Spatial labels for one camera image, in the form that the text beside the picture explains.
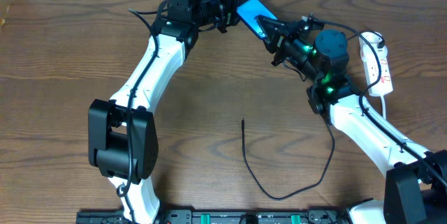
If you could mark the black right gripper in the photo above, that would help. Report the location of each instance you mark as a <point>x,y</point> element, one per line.
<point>279,44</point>

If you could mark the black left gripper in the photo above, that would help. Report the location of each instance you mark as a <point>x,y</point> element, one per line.
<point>225,12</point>

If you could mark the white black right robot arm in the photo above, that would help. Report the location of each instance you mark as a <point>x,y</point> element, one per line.
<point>415,188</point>

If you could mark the white USB charger adapter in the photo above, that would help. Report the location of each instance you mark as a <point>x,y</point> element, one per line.
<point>377,41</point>

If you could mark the blue Galaxy smartphone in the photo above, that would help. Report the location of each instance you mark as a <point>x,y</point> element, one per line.
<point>250,11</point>

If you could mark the white power strip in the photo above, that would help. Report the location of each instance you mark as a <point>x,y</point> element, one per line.
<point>373,71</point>

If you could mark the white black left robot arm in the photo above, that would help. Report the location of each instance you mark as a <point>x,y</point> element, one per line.
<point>122,136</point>

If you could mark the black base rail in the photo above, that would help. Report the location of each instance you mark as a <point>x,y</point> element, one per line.
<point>185,216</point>

